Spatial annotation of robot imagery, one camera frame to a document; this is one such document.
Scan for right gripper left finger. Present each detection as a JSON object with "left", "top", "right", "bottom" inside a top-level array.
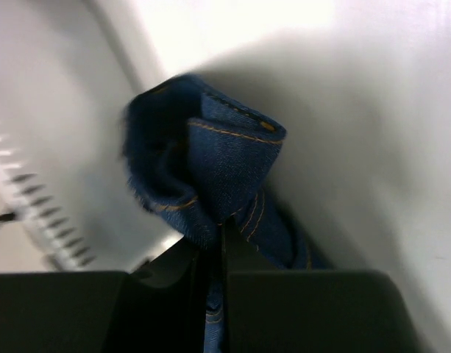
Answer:
[{"left": 0, "top": 239, "right": 223, "bottom": 352}]

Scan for white plastic laundry basket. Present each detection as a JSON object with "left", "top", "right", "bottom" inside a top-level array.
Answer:
[{"left": 0, "top": 0, "right": 167, "bottom": 273}]

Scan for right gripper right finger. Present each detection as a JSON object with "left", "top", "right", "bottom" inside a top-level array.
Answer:
[{"left": 221, "top": 218, "right": 422, "bottom": 352}]

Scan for dark blue denim trousers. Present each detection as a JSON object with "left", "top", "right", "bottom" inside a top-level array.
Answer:
[{"left": 123, "top": 75, "right": 326, "bottom": 352}]

